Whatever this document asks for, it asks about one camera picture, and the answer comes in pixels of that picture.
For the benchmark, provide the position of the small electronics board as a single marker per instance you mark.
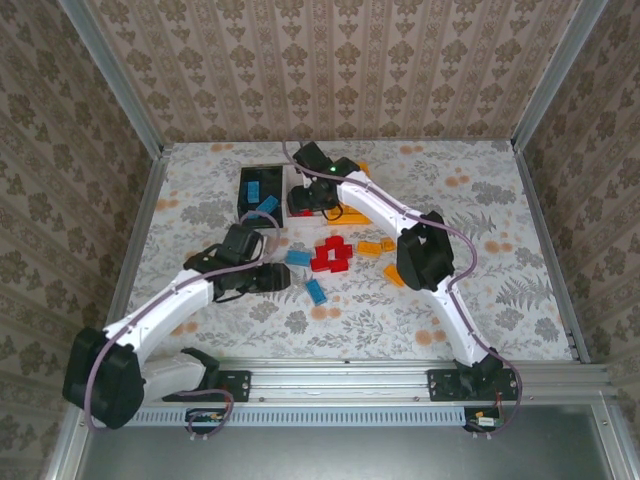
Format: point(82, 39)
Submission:
point(205, 416)
point(482, 422)

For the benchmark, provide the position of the white plastic bin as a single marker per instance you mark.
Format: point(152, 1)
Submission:
point(300, 221)

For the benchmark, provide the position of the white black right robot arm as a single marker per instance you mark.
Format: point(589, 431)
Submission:
point(380, 205)

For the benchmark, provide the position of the yellow lego brick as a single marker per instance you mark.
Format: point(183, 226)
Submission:
point(387, 244)
point(370, 247)
point(394, 275)

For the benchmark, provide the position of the small blue lego brick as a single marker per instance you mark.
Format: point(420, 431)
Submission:
point(266, 204)

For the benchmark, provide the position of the black plastic bin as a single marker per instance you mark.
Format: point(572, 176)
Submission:
point(272, 177)

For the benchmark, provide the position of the long aluminium mounting rail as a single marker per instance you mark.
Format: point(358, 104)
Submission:
point(340, 382)

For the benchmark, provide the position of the aluminium table side rail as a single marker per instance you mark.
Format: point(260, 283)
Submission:
point(131, 260)
point(542, 225)

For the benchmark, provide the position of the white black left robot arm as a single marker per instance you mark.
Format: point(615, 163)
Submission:
point(165, 305)

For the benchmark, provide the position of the grey metal base panel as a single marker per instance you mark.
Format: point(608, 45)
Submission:
point(350, 455)

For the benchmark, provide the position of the red lego brick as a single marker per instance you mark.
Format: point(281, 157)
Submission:
point(331, 243)
point(302, 213)
point(320, 263)
point(340, 266)
point(346, 251)

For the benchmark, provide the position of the aluminium frame post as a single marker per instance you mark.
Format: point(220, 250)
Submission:
point(555, 75)
point(115, 80)

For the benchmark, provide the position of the yellow plastic bin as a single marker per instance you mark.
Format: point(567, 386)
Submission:
point(356, 218)

